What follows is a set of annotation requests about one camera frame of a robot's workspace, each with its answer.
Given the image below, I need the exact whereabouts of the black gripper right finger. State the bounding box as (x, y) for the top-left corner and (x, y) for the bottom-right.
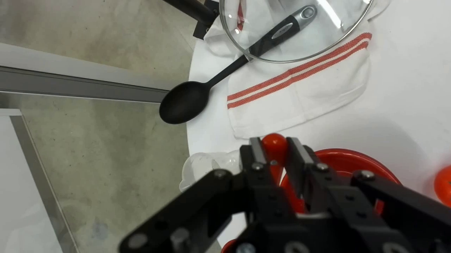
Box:
(286, 136), (372, 222)

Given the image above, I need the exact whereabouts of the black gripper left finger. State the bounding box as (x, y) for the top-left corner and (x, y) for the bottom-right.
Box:
(240, 136), (295, 222)

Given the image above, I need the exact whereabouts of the red bowl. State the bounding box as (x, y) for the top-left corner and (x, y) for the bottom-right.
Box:
(276, 147), (403, 216)

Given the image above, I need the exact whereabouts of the large black plastic spoon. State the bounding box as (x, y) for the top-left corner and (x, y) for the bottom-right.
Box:
(158, 4), (319, 125)

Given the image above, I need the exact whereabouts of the clear plastic cup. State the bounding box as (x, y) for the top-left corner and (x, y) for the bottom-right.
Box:
(179, 150), (244, 193)

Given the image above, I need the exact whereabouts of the white towel with red stripes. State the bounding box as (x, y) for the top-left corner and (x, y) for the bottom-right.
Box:
(202, 18), (374, 139)

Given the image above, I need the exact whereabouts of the red cup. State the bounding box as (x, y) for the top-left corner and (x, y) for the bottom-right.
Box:
(220, 237), (238, 253)

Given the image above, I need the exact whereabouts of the glass lid with black knob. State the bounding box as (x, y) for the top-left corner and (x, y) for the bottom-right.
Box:
(219, 0), (378, 63)

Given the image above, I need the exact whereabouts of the black tripod stand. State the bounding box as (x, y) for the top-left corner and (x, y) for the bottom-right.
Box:
(162, 0), (221, 40)

